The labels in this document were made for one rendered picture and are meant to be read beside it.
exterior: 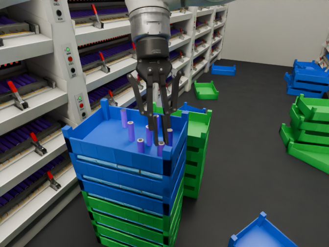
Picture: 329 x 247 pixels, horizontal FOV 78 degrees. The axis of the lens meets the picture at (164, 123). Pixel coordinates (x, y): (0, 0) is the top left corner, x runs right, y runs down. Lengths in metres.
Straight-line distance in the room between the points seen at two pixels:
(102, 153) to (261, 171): 0.98
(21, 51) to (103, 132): 0.34
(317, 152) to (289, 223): 0.63
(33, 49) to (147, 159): 0.51
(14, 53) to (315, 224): 1.32
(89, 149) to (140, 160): 0.15
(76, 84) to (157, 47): 0.51
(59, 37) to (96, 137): 0.38
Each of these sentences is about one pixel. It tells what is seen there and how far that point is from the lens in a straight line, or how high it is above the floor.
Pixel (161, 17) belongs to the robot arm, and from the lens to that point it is 0.47.
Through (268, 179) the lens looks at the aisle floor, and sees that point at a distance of 1.29.
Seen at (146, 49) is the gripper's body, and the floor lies 0.76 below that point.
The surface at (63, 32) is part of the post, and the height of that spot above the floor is 0.75.
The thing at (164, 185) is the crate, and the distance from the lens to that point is 0.54.
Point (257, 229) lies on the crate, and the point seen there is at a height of 0.00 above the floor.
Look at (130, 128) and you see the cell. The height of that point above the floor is 0.53.
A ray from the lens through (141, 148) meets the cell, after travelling 0.52.
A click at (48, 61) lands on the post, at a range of 0.88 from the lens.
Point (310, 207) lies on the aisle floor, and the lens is 1.26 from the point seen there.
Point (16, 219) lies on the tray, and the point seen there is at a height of 0.16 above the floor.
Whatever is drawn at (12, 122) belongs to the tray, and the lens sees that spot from 0.79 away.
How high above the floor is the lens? 0.85
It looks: 32 degrees down
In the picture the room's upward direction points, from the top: straight up
